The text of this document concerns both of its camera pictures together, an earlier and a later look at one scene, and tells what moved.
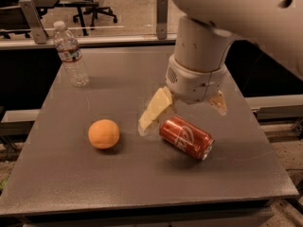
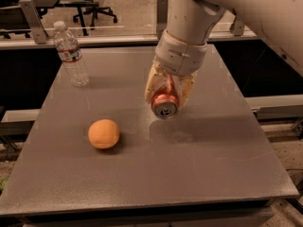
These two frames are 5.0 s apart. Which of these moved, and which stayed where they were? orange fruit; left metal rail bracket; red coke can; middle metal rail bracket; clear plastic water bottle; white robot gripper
Moved: white robot gripper; red coke can
Stayed: clear plastic water bottle; orange fruit; middle metal rail bracket; left metal rail bracket
